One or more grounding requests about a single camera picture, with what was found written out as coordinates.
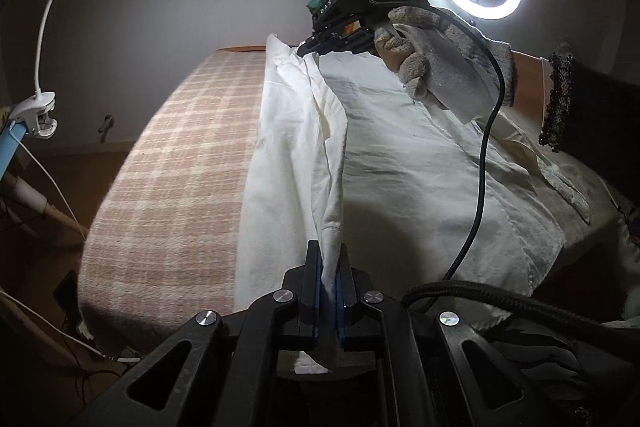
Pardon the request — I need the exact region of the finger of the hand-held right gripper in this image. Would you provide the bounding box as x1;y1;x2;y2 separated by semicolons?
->
297;34;352;56
344;23;382;54

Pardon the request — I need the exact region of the person's right forearm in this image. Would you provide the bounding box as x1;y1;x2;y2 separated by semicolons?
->
512;51;640;208

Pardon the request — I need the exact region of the white cable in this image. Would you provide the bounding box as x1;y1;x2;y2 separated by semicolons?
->
17;142;88;240
0;291;143;364

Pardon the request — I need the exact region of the person's dark striped clothing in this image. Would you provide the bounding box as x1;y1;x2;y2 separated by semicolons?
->
482;314;640;427

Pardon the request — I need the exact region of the white shirt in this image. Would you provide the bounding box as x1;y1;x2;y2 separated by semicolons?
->
234;33;591;373

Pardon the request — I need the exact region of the blue bar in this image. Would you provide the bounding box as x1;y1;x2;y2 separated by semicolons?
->
0;107;27;185

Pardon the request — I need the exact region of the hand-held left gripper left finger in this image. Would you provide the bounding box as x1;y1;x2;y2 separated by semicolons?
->
65;241;323;427

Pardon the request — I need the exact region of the beige plaid blanket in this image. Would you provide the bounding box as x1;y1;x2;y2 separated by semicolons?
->
77;47;636;353

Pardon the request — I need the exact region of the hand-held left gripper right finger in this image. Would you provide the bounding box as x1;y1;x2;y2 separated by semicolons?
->
336;243;558;427

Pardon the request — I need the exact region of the thin black cable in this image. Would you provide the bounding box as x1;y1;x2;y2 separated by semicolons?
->
367;0;506;283

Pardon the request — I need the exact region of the black braided cable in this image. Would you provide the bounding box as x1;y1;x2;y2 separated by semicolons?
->
402;279;640;343

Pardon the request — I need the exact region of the person's right hand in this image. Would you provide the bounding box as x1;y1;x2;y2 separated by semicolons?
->
374;6;517;125

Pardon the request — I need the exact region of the dark flat device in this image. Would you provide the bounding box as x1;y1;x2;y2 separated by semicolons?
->
52;269;82;324

